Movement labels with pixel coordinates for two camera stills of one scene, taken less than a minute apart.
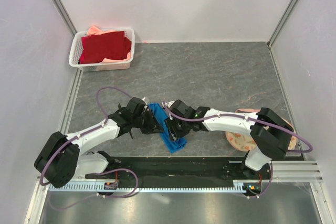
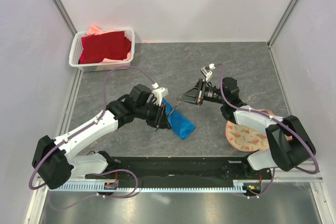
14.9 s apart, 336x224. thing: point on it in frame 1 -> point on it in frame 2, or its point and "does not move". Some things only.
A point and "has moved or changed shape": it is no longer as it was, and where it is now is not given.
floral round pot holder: (243, 142) does not move
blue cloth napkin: (173, 144) has moved or changed shape
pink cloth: (94, 30) does not move
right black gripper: (173, 134) -> (195, 95)
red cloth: (97, 48) does not move
